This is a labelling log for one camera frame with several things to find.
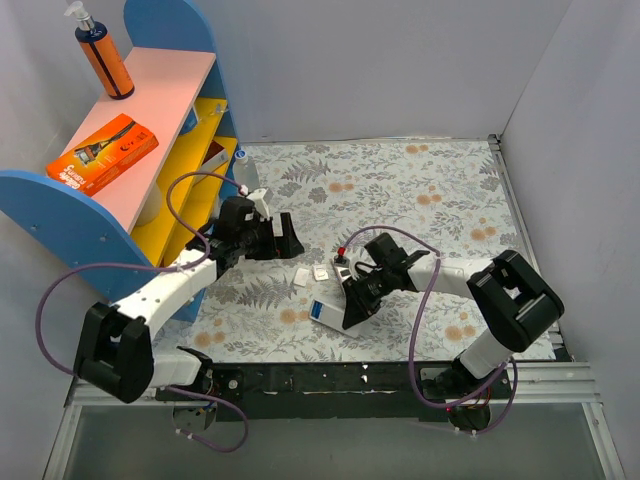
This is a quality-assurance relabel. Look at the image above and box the white box on shelf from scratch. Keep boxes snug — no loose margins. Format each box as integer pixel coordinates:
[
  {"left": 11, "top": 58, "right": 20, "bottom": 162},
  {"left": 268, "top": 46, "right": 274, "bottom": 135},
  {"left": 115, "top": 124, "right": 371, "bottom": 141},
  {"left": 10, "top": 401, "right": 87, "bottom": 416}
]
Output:
[{"left": 194, "top": 140, "right": 229, "bottom": 184}]

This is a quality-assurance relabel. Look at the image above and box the orange pump bottle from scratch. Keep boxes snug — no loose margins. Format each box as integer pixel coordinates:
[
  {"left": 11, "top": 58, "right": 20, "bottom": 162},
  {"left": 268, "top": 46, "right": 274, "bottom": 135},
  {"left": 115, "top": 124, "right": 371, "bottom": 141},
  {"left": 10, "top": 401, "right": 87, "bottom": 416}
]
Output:
[{"left": 64, "top": 1, "right": 135, "bottom": 100}]

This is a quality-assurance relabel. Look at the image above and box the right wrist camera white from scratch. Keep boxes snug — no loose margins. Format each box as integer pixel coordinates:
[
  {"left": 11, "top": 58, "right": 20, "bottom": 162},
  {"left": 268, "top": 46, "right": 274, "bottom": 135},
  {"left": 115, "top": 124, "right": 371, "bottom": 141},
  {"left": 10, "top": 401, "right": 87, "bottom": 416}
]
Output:
[{"left": 331, "top": 254, "right": 357, "bottom": 284}]

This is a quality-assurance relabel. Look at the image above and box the floral table mat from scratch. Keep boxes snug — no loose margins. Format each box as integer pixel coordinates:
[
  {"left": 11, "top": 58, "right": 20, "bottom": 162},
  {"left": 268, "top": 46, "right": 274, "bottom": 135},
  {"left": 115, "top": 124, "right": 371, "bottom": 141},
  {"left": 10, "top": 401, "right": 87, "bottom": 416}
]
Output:
[{"left": 154, "top": 141, "right": 523, "bottom": 362}]

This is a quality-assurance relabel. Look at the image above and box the blue pink yellow shelf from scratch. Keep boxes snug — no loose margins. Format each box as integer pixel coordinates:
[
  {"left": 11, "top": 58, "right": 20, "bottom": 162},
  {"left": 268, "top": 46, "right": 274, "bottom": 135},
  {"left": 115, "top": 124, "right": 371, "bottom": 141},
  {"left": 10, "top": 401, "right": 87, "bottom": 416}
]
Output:
[{"left": 1, "top": 1, "right": 236, "bottom": 301}]

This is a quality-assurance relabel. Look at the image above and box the orange razor box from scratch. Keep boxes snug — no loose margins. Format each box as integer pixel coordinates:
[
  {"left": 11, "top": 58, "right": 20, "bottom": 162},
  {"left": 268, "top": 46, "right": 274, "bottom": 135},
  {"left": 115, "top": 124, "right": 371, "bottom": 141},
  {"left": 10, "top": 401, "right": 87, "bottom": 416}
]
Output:
[{"left": 46, "top": 114, "right": 158, "bottom": 197}]

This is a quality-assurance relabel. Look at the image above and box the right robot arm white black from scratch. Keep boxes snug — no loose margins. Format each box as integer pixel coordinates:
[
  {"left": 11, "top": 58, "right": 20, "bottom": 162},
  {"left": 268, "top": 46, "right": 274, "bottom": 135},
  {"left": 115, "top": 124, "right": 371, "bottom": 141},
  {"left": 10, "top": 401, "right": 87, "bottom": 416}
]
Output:
[{"left": 332, "top": 233, "right": 565, "bottom": 406}]

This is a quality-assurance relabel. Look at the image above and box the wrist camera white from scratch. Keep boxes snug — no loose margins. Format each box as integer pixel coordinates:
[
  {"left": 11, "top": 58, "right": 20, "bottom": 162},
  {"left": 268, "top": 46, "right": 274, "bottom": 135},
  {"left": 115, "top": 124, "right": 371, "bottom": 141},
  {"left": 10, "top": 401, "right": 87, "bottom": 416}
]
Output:
[
  {"left": 247, "top": 188, "right": 273, "bottom": 220},
  {"left": 331, "top": 254, "right": 357, "bottom": 284}
]

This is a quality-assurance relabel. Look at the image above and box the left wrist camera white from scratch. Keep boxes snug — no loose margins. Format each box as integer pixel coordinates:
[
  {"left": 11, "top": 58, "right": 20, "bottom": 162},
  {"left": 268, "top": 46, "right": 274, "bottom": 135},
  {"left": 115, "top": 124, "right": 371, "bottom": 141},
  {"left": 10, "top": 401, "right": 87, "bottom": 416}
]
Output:
[{"left": 247, "top": 188, "right": 273, "bottom": 220}]

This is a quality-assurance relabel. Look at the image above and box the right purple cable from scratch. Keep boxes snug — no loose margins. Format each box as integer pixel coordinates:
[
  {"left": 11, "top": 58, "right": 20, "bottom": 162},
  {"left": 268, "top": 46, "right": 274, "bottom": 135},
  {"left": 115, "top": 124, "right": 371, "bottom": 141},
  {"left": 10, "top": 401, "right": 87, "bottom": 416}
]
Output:
[{"left": 339, "top": 224, "right": 519, "bottom": 435}]

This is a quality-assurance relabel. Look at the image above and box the clear plastic bottle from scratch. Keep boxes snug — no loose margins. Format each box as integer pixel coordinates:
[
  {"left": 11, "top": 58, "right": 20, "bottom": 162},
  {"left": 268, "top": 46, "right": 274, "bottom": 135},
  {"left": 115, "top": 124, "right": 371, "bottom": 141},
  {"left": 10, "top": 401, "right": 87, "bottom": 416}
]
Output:
[{"left": 232, "top": 149, "right": 260, "bottom": 192}]

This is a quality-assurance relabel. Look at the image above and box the white jar under shelf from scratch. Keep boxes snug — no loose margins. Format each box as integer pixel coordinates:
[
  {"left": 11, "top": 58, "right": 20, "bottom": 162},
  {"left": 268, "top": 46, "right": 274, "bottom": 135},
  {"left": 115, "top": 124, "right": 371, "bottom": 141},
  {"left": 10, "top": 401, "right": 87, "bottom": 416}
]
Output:
[{"left": 135, "top": 183, "right": 163, "bottom": 227}]

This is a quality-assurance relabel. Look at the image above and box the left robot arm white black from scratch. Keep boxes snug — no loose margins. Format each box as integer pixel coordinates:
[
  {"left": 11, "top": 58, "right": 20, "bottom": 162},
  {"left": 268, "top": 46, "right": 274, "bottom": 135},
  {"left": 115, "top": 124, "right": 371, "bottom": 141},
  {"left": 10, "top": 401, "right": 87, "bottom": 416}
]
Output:
[{"left": 73, "top": 191, "right": 304, "bottom": 403}]

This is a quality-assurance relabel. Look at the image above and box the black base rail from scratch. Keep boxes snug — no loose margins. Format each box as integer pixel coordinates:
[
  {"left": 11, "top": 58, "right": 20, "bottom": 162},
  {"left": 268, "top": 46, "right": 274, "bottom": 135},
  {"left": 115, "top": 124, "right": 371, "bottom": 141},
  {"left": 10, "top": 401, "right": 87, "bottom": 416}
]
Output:
[{"left": 154, "top": 360, "right": 501, "bottom": 431}]

